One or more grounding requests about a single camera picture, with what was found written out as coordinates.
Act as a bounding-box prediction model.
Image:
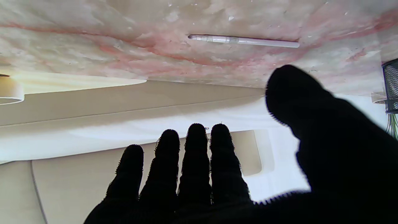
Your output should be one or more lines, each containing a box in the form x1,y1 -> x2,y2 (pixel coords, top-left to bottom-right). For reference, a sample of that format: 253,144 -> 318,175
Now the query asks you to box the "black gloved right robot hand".
83,64 -> 398,224

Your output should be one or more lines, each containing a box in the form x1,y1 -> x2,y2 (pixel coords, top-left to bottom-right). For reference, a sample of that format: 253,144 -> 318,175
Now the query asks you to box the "white straw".
187,34 -> 300,49

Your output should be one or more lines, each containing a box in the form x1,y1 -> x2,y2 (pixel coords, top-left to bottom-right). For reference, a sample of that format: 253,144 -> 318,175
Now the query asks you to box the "black mesh holder cup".
381,58 -> 398,114

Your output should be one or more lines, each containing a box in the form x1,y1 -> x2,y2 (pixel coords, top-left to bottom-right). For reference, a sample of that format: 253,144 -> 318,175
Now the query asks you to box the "large-leaf green plant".
385,113 -> 398,139

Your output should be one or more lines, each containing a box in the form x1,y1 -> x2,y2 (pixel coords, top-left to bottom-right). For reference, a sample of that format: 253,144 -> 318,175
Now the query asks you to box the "pale plant pot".
371,91 -> 388,104

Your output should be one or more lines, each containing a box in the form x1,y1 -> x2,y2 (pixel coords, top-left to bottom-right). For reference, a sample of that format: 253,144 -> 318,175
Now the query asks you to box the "light wooden coffee table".
0,70 -> 147,95

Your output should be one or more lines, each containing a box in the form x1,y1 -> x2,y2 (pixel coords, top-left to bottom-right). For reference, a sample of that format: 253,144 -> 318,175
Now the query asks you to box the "beige sofa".
0,80 -> 311,224

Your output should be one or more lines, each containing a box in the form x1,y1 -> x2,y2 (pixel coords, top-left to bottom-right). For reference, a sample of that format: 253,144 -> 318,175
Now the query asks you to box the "wooden bowl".
0,74 -> 25,105

